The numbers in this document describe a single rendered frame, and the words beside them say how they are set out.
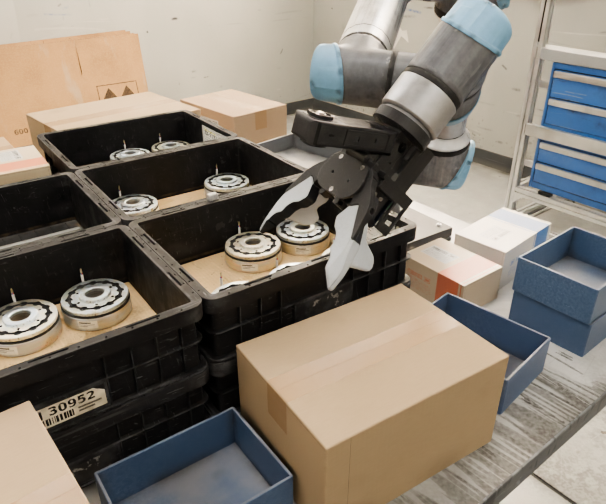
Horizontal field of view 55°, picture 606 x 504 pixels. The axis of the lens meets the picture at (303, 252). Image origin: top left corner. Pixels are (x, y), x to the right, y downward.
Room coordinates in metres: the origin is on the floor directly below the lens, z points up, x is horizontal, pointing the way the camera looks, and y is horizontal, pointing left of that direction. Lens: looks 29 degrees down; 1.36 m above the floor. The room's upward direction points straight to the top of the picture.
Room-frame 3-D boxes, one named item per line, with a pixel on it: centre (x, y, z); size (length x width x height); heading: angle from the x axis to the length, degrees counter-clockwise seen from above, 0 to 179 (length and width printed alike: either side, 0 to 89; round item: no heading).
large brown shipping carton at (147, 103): (1.69, 0.55, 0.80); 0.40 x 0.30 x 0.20; 133
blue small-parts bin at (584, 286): (0.93, -0.52, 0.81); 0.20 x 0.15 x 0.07; 130
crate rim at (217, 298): (0.88, 0.05, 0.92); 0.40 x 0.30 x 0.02; 126
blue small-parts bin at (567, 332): (0.93, -0.52, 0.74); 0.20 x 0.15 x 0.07; 130
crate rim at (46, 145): (1.37, 0.40, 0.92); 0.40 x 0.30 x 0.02; 126
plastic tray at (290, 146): (1.64, 0.00, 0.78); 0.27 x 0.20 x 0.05; 46
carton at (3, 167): (1.21, 0.63, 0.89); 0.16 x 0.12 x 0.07; 34
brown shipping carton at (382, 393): (0.63, -0.09, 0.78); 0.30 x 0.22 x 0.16; 123
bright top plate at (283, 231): (1.00, 0.00, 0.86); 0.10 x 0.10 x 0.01
